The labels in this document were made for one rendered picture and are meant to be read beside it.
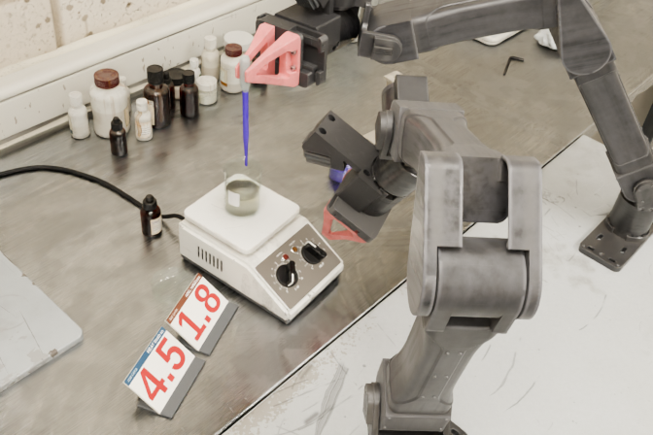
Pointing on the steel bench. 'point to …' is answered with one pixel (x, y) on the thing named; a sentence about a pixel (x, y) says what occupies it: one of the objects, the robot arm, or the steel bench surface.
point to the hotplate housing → (254, 289)
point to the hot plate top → (223, 228)
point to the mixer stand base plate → (29, 326)
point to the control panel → (307, 275)
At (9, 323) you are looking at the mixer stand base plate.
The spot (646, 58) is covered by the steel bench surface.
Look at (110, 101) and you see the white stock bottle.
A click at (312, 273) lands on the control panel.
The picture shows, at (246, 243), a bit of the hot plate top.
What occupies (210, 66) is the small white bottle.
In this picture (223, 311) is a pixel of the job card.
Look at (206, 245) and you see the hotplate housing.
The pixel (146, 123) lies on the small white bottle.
